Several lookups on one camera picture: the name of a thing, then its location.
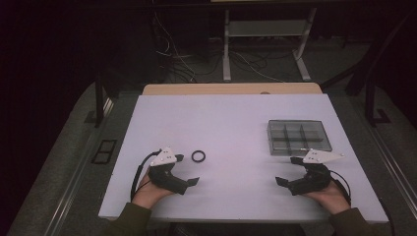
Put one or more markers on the aluminium floor rail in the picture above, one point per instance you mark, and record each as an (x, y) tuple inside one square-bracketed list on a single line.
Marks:
[(393, 164), (70, 193)]

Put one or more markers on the black metal bar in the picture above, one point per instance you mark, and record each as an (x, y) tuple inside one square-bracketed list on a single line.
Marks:
[(341, 77)]

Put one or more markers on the clear plastic compartment box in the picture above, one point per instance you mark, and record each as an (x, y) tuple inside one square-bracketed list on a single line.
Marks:
[(298, 137)]

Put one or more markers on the black floor socket plate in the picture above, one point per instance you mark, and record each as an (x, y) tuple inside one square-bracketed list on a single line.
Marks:
[(104, 151)]

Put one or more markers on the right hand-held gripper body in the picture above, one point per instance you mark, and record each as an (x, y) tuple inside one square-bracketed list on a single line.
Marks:
[(314, 180)]

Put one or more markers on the person's right hand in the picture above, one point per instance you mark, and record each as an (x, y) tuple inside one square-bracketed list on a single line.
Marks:
[(332, 198)]

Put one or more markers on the black metal stand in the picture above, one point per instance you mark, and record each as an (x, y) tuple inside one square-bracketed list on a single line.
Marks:
[(99, 98), (370, 98)]

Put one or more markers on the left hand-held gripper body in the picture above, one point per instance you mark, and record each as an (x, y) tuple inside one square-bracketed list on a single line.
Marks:
[(165, 178)]

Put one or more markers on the white metal stand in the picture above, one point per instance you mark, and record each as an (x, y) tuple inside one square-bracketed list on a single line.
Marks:
[(262, 29)]

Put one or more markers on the white foam board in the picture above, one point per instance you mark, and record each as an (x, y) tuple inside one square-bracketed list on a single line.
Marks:
[(229, 131)]

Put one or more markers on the person's left hand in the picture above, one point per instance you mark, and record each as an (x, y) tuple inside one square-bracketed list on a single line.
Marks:
[(147, 193)]

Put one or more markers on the wooden table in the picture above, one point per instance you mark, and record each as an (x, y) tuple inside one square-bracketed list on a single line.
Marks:
[(229, 88)]

